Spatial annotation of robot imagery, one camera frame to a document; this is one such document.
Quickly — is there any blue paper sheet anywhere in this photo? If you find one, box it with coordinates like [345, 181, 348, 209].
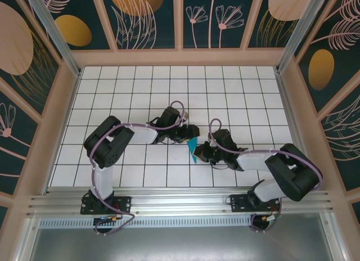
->
[186, 137, 199, 164]

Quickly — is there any grey metal sheet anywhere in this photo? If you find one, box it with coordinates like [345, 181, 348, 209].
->
[28, 227, 335, 261]

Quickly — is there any small green circuit board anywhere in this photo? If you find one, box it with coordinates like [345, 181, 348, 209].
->
[260, 214, 282, 224]

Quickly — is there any small black circuit board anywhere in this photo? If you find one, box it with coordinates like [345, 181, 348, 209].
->
[93, 215, 120, 225]

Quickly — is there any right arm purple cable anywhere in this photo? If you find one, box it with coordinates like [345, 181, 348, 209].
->
[209, 118, 325, 234]

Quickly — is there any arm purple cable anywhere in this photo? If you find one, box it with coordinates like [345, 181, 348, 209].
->
[90, 100, 187, 236]
[209, 118, 325, 234]

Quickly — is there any aluminium mounting rail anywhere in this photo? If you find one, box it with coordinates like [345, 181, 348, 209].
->
[26, 187, 337, 217]

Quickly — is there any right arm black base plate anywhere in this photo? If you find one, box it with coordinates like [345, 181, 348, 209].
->
[229, 193, 281, 214]

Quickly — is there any grey slotted cable duct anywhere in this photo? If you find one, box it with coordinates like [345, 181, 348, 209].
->
[39, 218, 254, 228]

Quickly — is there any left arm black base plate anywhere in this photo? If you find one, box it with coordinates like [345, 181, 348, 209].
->
[80, 196, 132, 215]

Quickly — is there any aluminium side rail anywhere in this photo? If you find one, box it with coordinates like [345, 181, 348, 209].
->
[274, 71, 317, 190]

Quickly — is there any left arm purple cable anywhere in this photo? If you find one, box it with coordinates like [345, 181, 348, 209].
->
[90, 100, 187, 236]

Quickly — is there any aluminium frame post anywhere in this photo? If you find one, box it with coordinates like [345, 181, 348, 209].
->
[274, 0, 330, 75]
[22, 0, 83, 78]

